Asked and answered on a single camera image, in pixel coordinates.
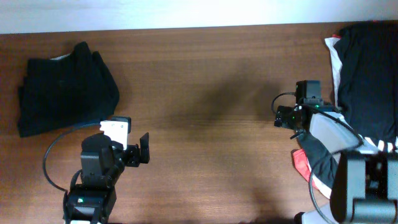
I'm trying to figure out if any folded black clothes stack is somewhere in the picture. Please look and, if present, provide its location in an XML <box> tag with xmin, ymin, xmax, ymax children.
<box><xmin>17</xmin><ymin>42</ymin><xmax>119</xmax><ymax>138</ymax></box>

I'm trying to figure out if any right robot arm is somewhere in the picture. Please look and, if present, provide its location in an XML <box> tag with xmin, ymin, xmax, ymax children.
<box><xmin>275</xmin><ymin>105</ymin><xmax>397</xmax><ymax>223</ymax></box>

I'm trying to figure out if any dark green Nike t-shirt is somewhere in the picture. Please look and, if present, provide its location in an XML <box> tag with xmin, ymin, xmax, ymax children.
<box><xmin>297</xmin><ymin>21</ymin><xmax>398</xmax><ymax>187</ymax></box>

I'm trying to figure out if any white t-shirt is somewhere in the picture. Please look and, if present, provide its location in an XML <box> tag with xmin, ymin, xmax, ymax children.
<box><xmin>304</xmin><ymin>37</ymin><xmax>398</xmax><ymax>200</ymax></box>

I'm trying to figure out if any red garment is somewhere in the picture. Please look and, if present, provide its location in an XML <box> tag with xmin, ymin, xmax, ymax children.
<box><xmin>292</xmin><ymin>149</ymin><xmax>311</xmax><ymax>182</ymax></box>

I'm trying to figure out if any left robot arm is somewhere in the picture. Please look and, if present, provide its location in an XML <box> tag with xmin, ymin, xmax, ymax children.
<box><xmin>63</xmin><ymin>133</ymin><xmax>150</xmax><ymax>223</ymax></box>

